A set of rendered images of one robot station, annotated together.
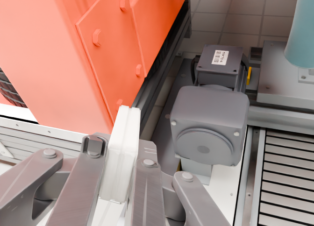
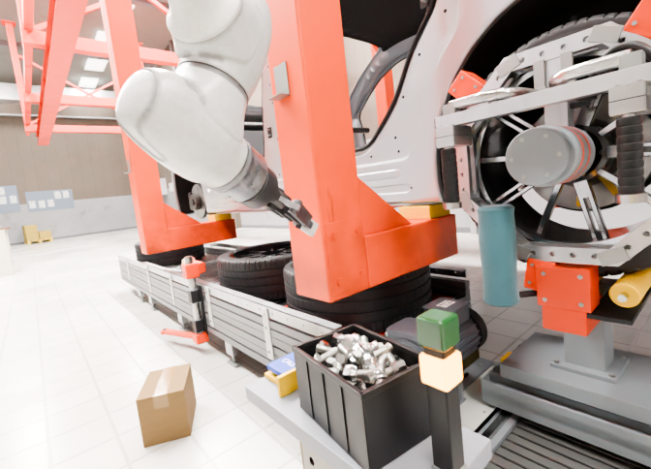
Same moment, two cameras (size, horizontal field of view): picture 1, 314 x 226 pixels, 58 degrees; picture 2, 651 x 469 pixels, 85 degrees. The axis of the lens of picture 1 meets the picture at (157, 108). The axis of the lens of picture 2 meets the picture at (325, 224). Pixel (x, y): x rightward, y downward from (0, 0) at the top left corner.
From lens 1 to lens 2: 0.64 m
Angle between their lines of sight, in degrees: 46
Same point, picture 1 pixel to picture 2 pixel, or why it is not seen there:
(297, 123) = (546, 412)
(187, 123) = (396, 334)
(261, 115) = (505, 392)
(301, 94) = (547, 374)
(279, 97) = (522, 372)
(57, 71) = (313, 249)
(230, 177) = not seen: hidden behind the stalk
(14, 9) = not seen: hidden behind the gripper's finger
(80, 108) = (318, 275)
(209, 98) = not seen: hidden behind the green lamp
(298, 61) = (487, 298)
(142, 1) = (376, 237)
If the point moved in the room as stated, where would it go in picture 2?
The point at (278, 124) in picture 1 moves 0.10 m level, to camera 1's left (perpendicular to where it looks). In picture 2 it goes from (526, 410) to (488, 405)
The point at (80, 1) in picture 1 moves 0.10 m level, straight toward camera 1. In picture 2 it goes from (330, 216) to (323, 221)
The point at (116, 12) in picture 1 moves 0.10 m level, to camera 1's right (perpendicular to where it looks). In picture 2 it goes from (351, 231) to (385, 229)
